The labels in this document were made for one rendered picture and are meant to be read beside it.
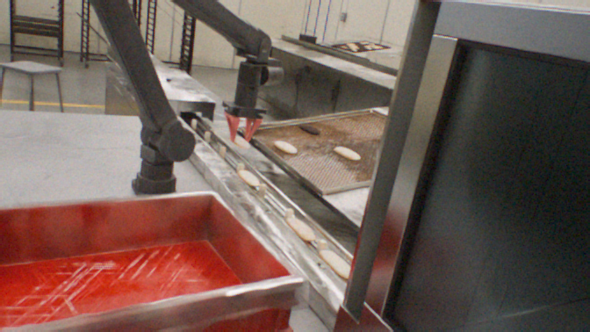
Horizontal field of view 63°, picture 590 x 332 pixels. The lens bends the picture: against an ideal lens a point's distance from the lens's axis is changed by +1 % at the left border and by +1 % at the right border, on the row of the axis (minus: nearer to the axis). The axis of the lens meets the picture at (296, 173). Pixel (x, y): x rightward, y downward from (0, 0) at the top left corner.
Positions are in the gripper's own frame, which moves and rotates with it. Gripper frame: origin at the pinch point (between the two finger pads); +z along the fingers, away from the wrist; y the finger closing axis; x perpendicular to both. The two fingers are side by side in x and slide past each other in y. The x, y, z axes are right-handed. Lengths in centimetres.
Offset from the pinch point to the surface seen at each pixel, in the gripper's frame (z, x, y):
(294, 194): 10.7, -12.4, 12.2
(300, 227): 6.9, -37.0, -0.3
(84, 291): 11, -45, -41
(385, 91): 14, 190, 205
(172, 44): 56, 699, 170
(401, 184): -22, -84, -23
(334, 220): 10.7, -28.2, 14.5
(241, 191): 6.8, -18.8, -6.2
